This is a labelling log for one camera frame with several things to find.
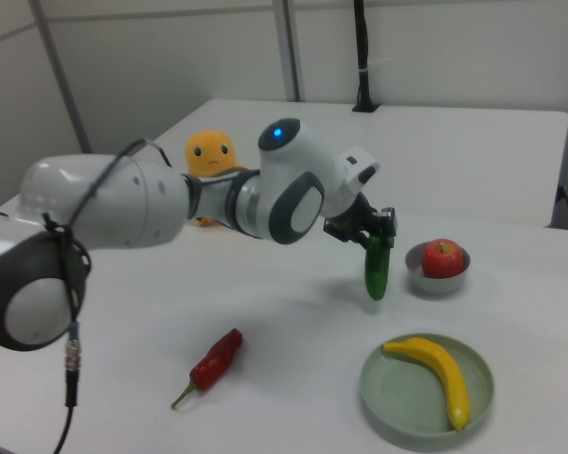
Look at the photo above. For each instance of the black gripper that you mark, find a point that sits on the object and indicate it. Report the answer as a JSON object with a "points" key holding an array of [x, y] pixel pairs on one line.
{"points": [[348, 222]]}

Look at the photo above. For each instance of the green cucumber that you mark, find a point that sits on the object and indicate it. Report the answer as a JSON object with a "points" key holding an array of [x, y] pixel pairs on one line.
{"points": [[378, 269]]}

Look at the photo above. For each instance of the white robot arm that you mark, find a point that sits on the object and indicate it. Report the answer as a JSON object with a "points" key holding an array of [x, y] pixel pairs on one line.
{"points": [[170, 203]]}

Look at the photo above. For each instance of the grey metal bowl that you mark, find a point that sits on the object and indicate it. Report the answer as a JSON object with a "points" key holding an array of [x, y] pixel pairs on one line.
{"points": [[438, 284]]}

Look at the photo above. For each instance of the red apple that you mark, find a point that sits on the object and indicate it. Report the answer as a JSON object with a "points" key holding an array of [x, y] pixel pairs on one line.
{"points": [[443, 259]]}

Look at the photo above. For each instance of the yellow banana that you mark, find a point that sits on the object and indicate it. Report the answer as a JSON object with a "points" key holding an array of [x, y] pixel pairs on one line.
{"points": [[447, 373]]}

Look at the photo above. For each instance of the pale green plate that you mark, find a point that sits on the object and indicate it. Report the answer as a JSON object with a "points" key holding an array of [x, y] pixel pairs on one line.
{"points": [[407, 392]]}

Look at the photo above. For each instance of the orange plush dinosaur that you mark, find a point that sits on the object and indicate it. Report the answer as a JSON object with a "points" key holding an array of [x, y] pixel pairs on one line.
{"points": [[213, 153]]}

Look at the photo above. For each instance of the red chili pepper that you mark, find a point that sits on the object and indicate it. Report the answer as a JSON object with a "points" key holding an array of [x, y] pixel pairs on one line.
{"points": [[215, 364]]}

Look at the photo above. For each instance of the grey partition post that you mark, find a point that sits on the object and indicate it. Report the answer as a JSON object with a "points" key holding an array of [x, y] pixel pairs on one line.
{"points": [[291, 47]]}

